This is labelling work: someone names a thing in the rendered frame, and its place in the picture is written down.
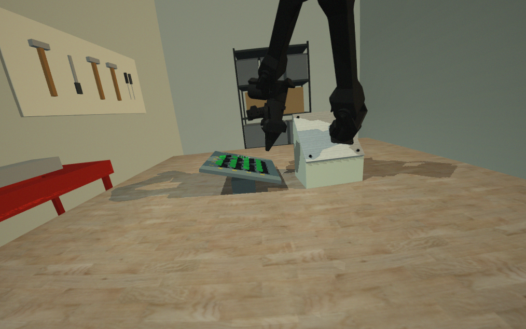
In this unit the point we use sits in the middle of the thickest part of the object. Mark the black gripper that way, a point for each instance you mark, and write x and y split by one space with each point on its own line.
274 125

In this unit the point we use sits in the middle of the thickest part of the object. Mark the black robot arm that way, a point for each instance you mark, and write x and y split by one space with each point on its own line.
347 100

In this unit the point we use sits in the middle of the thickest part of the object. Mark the grey-green panel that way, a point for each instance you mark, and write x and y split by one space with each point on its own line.
244 170

